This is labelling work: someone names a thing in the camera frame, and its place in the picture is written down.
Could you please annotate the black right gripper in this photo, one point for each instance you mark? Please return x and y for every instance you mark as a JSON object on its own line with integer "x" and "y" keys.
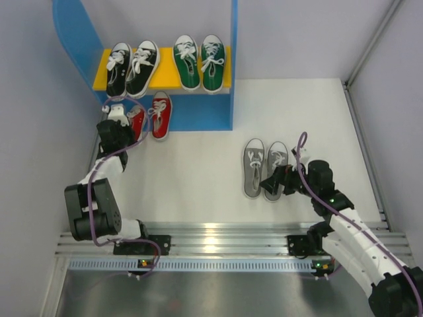
{"x": 277, "y": 180}

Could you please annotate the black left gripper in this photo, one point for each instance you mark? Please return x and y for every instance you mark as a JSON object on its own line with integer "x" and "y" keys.
{"x": 125, "y": 129}

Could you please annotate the grey canvas sneaker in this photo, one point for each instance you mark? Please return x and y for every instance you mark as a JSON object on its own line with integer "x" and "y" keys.
{"x": 253, "y": 162}
{"x": 277, "y": 156}

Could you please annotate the red canvas sneaker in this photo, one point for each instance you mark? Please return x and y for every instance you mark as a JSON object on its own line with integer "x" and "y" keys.
{"x": 160, "y": 113}
{"x": 137, "y": 119}

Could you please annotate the black canvas sneaker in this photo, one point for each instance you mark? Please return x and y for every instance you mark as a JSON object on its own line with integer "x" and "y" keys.
{"x": 118, "y": 68}
{"x": 142, "y": 68}

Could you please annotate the green canvas sneaker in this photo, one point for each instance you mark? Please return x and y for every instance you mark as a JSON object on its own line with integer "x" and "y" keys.
{"x": 213, "y": 56}
{"x": 185, "y": 56}

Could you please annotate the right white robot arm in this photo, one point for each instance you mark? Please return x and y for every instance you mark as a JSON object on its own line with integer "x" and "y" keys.
{"x": 392, "y": 288}

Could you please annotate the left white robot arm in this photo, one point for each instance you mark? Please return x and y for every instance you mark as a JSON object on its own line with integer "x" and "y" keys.
{"x": 92, "y": 208}

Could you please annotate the blue and yellow shoe shelf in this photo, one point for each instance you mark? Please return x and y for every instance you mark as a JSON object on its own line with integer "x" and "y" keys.
{"x": 192, "y": 111}

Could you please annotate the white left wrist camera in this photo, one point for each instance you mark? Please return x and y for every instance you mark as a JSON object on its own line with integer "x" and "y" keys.
{"x": 116, "y": 112}

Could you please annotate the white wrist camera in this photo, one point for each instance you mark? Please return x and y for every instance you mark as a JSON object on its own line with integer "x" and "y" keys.
{"x": 301, "y": 154}
{"x": 116, "y": 112}

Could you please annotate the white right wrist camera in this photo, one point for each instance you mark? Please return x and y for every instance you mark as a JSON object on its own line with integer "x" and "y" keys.
{"x": 301, "y": 154}

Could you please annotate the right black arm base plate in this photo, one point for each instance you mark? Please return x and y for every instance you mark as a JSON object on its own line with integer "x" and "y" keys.
{"x": 301, "y": 246}

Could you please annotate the aluminium rail frame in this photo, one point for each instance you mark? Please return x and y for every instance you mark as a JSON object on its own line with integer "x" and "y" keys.
{"x": 229, "y": 240}

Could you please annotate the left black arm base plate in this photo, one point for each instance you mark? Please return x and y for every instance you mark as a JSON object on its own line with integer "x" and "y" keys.
{"x": 144, "y": 249}

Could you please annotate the perforated cable duct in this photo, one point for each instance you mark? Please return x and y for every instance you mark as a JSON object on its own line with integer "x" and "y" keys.
{"x": 201, "y": 265}

